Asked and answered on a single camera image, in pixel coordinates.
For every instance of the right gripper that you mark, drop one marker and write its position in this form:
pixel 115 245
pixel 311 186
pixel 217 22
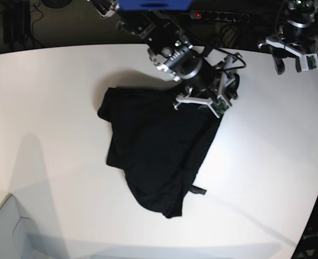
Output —
pixel 210 82

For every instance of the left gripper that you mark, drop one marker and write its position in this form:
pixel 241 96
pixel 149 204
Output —
pixel 280 49

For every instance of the black t-shirt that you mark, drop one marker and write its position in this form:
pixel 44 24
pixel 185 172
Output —
pixel 160 149

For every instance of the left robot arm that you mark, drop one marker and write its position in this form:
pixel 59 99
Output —
pixel 291 36

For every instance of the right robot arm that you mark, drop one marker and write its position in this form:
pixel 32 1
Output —
pixel 170 49

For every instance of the black power strip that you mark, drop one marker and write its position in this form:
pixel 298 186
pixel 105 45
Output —
pixel 219 16

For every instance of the blue box overhead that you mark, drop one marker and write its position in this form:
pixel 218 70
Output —
pixel 154 4

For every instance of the black equipment box left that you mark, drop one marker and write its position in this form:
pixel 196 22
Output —
pixel 16 22

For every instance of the white bin bottom left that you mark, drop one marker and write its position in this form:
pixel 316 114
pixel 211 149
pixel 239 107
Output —
pixel 20 236

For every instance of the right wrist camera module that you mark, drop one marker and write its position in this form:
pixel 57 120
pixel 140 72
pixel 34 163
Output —
pixel 221 105

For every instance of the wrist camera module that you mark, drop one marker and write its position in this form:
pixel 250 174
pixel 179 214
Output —
pixel 221 105
pixel 308 62

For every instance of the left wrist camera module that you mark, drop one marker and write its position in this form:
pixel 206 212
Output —
pixel 308 62

